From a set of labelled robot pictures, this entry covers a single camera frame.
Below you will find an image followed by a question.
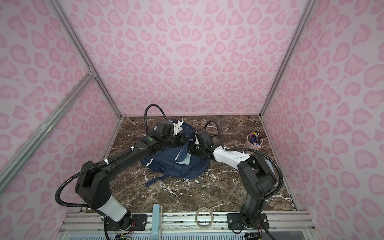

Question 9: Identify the navy blue student backpack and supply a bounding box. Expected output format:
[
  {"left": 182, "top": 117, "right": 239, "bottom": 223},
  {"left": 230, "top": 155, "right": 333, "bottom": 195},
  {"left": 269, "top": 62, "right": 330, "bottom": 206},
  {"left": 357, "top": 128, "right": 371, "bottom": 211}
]
[{"left": 140, "top": 121, "right": 211, "bottom": 187}]

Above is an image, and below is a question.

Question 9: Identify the pink pen holder cup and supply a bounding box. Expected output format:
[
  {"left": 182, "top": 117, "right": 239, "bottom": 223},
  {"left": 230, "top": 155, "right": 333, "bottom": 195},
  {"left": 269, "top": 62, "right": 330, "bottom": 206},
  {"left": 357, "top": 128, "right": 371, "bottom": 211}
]
[{"left": 244, "top": 131, "right": 264, "bottom": 150}]

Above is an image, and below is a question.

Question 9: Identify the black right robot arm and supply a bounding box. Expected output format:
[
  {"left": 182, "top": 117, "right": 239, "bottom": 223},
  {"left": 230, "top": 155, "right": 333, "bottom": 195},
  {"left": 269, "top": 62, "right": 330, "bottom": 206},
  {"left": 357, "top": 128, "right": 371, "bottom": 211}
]
[{"left": 189, "top": 120, "right": 284, "bottom": 234}]

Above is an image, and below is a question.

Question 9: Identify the clear tape roll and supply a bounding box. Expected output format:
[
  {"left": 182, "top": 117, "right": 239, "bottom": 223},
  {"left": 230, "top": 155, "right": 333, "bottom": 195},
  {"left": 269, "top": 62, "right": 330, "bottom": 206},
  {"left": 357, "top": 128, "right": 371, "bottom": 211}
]
[{"left": 195, "top": 207, "right": 214, "bottom": 229}]

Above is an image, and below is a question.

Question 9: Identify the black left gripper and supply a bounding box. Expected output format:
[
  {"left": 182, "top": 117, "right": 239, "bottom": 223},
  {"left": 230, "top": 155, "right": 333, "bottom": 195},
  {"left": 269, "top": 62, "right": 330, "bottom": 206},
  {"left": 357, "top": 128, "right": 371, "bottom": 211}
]
[{"left": 162, "top": 132, "right": 191, "bottom": 148}]

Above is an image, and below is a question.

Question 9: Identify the teal ruler stand post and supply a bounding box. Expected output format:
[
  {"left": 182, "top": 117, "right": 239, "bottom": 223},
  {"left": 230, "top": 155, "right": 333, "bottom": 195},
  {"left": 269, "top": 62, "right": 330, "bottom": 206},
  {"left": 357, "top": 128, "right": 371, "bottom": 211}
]
[{"left": 151, "top": 204, "right": 163, "bottom": 240}]

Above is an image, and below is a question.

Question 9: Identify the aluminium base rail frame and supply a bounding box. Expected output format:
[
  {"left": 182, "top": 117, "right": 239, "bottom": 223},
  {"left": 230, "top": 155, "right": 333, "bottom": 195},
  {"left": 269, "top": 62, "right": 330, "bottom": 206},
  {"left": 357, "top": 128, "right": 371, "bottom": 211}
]
[{"left": 56, "top": 211, "right": 319, "bottom": 240}]

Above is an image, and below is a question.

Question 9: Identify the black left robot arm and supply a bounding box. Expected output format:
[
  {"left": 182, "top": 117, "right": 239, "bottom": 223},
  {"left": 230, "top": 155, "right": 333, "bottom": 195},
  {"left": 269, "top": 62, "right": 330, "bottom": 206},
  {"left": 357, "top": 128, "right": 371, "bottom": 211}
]
[{"left": 55, "top": 118, "right": 188, "bottom": 230}]

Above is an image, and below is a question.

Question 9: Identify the light blue calculator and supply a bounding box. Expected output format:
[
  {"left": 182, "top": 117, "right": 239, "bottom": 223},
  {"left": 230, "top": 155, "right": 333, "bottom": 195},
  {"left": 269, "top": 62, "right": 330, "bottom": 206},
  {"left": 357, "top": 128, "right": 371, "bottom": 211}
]
[{"left": 177, "top": 153, "right": 191, "bottom": 165}]

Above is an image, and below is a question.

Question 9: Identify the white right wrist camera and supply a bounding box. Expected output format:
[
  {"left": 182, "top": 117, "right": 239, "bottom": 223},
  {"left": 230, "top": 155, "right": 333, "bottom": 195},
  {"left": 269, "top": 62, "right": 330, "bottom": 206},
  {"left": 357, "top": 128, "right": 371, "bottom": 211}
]
[{"left": 195, "top": 133, "right": 200, "bottom": 145}]

